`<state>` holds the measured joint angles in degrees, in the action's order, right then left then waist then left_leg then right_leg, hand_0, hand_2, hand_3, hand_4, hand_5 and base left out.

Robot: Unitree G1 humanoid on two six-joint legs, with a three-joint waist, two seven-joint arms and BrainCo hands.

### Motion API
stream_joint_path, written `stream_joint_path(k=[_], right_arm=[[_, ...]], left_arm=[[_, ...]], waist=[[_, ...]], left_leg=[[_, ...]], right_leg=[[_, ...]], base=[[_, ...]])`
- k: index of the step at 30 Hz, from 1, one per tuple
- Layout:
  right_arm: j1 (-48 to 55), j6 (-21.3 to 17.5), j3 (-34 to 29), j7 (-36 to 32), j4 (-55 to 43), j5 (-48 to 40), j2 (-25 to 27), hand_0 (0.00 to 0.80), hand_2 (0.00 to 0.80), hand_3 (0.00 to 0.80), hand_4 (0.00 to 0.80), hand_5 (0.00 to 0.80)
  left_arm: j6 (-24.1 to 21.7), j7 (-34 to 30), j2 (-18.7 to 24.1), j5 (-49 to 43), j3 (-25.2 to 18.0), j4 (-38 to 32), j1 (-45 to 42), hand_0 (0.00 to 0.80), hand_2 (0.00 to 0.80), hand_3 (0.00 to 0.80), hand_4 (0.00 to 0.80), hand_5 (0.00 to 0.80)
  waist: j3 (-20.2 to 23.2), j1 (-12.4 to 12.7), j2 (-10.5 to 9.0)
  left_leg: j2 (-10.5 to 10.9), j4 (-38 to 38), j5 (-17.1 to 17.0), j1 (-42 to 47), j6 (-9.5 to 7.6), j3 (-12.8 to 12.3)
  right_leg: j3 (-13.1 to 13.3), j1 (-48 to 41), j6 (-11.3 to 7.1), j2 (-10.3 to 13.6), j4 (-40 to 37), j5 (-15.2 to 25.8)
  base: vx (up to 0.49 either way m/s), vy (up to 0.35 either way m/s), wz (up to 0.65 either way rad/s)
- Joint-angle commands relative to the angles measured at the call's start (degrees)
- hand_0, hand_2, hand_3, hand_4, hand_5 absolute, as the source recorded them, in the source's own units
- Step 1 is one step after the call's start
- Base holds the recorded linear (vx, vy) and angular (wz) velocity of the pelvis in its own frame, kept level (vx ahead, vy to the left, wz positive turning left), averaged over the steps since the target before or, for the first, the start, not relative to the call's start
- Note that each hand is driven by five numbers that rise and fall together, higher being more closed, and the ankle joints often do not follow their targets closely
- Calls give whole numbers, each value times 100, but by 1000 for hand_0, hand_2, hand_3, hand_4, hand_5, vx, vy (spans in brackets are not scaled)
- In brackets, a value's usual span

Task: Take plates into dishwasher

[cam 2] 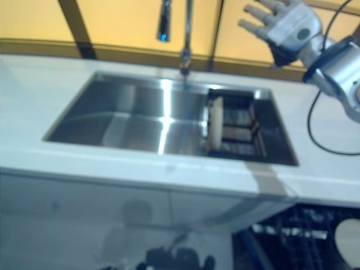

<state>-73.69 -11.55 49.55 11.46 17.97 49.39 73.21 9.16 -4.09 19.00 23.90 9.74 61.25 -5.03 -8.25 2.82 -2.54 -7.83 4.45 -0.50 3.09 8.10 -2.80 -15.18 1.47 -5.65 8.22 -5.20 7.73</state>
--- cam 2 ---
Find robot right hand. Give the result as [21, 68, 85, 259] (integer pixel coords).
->
[237, 0, 322, 55]

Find cream round plate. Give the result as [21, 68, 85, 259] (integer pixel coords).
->
[334, 217, 360, 267]
[209, 96, 224, 150]

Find chrome pull-down kitchen faucet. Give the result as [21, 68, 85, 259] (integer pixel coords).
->
[155, 0, 195, 77]

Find black slatted dish drainer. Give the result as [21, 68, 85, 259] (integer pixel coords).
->
[203, 88, 268, 159]

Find yellow ceiling light panels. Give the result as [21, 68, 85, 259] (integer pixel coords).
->
[0, 0, 360, 74]

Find stainless steel sink basin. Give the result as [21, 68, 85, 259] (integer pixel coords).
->
[42, 70, 299, 167]

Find white cabinet door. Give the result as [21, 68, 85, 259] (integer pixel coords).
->
[0, 170, 173, 270]
[168, 187, 285, 243]

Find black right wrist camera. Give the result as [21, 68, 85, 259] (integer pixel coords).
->
[269, 40, 304, 69]

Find black wire dishwasher rack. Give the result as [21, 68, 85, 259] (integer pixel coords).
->
[251, 206, 360, 270]

